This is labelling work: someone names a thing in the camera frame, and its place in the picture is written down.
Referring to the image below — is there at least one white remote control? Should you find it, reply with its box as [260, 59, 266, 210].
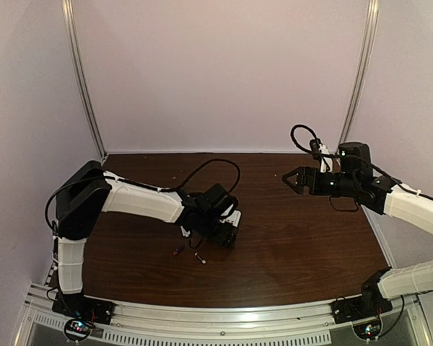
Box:
[219, 210, 242, 228]

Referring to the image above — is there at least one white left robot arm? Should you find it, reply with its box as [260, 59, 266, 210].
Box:
[51, 161, 241, 295]

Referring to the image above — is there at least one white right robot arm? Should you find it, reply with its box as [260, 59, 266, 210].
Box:
[282, 142, 433, 299]

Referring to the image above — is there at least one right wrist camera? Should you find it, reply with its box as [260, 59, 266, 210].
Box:
[310, 138, 333, 173]

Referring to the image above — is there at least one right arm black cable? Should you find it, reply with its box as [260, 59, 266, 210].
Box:
[290, 124, 433, 210]

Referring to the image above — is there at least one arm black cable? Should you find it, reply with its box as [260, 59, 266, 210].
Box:
[45, 159, 241, 231]
[290, 124, 433, 210]

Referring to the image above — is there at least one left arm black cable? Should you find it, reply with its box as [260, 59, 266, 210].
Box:
[45, 159, 241, 231]

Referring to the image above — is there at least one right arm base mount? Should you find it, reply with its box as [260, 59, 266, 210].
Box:
[330, 270, 393, 342]

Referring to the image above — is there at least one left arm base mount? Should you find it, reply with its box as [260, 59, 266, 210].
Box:
[51, 293, 115, 344]

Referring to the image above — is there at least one right aluminium corner post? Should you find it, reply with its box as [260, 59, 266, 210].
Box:
[338, 0, 380, 144]

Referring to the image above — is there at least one aluminium corner post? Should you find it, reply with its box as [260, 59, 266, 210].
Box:
[61, 0, 108, 159]
[338, 0, 380, 144]

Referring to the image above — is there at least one left aluminium corner post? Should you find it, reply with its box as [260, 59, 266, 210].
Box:
[61, 0, 108, 159]

